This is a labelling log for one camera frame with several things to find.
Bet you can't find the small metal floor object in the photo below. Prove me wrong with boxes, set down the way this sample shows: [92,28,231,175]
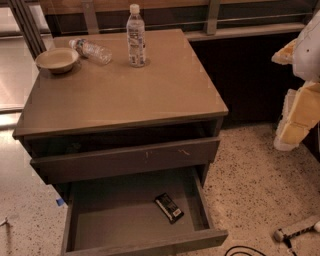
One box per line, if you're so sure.
[0,217,8,227]

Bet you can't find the upper drawer front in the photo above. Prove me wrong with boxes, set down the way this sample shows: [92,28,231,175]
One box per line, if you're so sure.
[31,137,220,184]

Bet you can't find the black cable on floor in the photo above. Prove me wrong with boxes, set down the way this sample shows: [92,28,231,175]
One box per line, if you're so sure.
[224,245,268,256]

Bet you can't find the open middle drawer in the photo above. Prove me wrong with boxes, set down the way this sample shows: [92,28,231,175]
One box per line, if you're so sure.
[61,167,228,256]

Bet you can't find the beige paper bowl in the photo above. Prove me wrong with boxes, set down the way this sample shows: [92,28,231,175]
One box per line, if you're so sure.
[35,48,79,74]

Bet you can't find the brown drawer cabinet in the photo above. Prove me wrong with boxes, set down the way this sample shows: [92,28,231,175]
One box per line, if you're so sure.
[12,28,230,256]

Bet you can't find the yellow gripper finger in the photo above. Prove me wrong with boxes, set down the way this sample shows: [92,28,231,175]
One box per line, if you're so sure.
[271,39,296,65]
[274,81,320,151]

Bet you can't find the upright clear water bottle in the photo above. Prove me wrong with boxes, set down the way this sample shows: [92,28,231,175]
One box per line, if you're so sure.
[126,4,146,67]

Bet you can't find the lying clear water bottle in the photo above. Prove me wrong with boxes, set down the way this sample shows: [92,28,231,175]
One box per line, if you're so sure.
[69,38,112,65]

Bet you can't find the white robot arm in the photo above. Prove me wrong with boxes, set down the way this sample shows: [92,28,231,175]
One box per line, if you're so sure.
[272,11,320,151]

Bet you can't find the metal railing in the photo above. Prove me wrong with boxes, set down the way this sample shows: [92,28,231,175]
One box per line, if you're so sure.
[6,0,320,59]

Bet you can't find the blue tape piece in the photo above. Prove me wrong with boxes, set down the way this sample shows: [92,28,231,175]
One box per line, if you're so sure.
[56,198,65,206]

